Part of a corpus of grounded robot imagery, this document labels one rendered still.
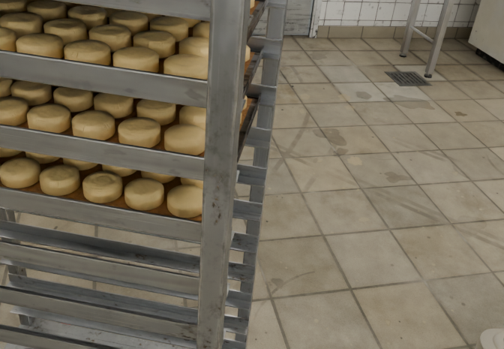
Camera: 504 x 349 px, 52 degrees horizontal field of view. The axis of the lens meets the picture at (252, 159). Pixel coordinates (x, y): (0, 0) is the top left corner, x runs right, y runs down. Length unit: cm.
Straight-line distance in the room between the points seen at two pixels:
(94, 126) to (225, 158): 19
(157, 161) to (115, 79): 10
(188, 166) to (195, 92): 9
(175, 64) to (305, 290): 146
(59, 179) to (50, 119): 9
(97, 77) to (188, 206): 20
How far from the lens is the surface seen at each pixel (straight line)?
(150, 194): 67
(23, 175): 73
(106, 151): 60
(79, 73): 57
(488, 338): 165
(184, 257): 125
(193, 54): 62
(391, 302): 198
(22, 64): 60
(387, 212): 239
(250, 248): 117
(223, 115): 50
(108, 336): 158
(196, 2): 50
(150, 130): 62
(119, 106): 69
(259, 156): 104
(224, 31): 47
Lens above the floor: 137
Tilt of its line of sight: 32 degrees down
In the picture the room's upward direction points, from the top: 6 degrees clockwise
